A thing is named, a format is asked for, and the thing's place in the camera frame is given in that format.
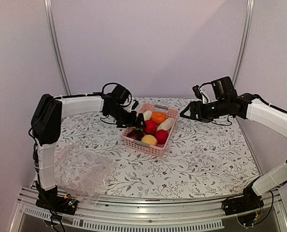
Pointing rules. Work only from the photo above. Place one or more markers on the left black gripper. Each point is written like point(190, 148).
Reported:
point(132, 123)

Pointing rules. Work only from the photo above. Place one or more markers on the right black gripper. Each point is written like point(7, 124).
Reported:
point(193, 105)

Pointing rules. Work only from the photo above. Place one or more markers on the yellow lemon toy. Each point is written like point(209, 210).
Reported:
point(150, 140)

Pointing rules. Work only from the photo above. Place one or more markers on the pink perforated plastic basket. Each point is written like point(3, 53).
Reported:
point(157, 150)

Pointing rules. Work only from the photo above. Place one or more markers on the clear zip top bag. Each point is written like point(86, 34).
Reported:
point(83, 174)

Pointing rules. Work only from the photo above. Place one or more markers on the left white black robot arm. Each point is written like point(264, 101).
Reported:
point(46, 122)

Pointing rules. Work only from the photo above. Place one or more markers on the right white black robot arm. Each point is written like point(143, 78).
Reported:
point(246, 106)

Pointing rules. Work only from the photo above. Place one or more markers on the white radish toy left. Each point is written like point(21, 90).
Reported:
point(147, 115)

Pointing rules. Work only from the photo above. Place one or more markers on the orange tangerine toy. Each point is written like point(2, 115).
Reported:
point(158, 117)

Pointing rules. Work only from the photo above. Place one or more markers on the red apple toy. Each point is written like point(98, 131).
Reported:
point(161, 136)

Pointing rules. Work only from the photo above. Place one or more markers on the floral patterned table mat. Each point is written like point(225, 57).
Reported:
point(200, 161)

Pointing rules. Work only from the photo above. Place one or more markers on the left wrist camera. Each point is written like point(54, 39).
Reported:
point(134, 105)

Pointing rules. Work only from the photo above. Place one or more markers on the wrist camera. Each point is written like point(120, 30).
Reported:
point(134, 105)
point(200, 94)

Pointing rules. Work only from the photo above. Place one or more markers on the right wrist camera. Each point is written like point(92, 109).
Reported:
point(200, 94)

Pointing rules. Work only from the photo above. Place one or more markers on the aluminium front rail frame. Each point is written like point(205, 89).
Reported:
point(121, 214)

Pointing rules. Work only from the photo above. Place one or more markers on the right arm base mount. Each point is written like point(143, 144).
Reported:
point(246, 208)

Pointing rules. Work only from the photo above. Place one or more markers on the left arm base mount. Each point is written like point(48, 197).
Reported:
point(59, 204)

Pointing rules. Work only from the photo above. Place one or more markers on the right aluminium vertical post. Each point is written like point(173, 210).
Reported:
point(244, 40)

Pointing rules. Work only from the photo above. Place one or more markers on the aluminium vertical post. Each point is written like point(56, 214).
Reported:
point(56, 49)
point(244, 40)

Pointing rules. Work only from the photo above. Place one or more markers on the left aluminium vertical post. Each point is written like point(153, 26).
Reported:
point(56, 49)

